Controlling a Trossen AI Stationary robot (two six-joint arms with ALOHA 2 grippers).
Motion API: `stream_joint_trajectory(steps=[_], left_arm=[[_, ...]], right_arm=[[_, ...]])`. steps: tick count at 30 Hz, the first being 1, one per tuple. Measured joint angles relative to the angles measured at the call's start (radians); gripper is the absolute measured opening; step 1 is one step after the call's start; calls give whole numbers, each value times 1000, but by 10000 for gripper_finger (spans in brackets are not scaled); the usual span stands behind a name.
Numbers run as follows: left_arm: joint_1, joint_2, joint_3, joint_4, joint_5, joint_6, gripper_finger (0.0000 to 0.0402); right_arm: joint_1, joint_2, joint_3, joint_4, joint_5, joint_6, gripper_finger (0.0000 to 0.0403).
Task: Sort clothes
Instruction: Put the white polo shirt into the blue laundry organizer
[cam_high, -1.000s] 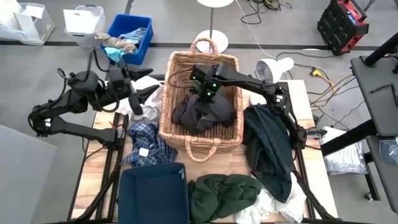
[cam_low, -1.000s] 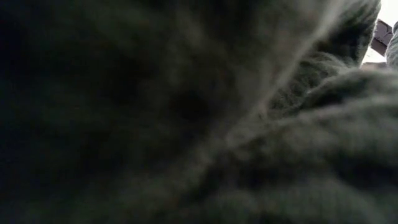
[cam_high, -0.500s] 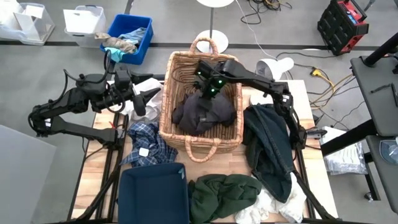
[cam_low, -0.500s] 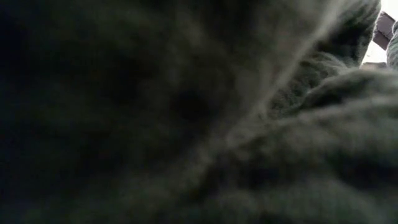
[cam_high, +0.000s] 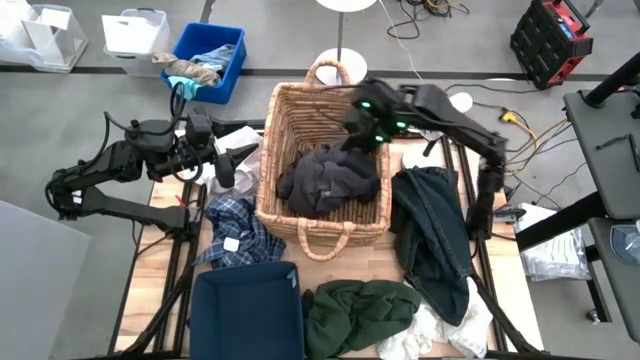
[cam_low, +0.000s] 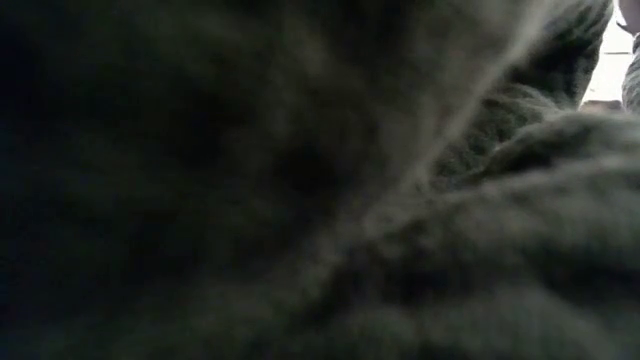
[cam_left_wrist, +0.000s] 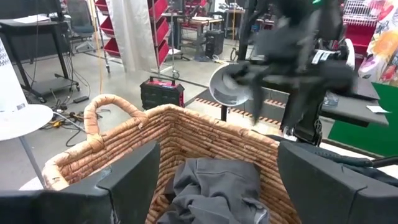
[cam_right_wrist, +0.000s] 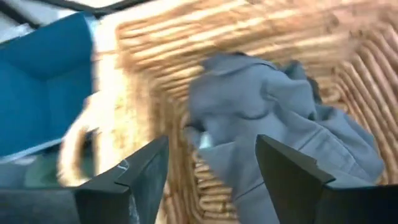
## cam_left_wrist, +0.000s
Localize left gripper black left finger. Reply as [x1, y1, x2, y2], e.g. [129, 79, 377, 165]
[0, 140, 161, 224]

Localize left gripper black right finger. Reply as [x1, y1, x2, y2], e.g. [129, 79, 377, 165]
[277, 140, 398, 224]

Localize grey garment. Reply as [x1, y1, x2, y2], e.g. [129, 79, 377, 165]
[156, 157, 270, 224]

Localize black garment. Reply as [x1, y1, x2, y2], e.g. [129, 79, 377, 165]
[229, 17, 313, 132]

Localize green mat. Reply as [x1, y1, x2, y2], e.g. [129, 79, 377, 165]
[327, 82, 398, 157]

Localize grey side table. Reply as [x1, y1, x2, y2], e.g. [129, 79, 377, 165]
[319, 77, 390, 128]

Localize woven wicker basket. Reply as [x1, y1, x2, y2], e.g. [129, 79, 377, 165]
[42, 93, 302, 224]

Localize clear plastic cup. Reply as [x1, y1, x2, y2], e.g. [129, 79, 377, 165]
[322, 91, 340, 107]

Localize red black power station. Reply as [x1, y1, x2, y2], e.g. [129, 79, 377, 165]
[139, 76, 186, 111]

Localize floral fabric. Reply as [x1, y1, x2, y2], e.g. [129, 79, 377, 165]
[357, 0, 398, 87]

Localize white curtain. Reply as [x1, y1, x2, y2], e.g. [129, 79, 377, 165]
[105, 0, 159, 73]

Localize red bin shelf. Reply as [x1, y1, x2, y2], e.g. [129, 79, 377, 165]
[94, 0, 171, 68]

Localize black computer tower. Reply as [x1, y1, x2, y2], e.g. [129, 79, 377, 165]
[205, 29, 226, 59]

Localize grey office chair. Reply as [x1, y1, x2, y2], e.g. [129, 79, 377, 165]
[66, 0, 96, 53]

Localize wooden workbench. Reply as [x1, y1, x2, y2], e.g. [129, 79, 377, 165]
[181, 16, 224, 49]

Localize black desk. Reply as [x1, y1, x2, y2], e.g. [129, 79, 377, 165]
[0, 17, 81, 102]

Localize black floor cables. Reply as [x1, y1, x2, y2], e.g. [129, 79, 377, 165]
[39, 102, 110, 147]

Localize black metal frame post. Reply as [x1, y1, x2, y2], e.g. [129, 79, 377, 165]
[237, 0, 259, 62]

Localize white wire basket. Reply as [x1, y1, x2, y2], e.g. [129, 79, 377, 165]
[343, 0, 379, 28]

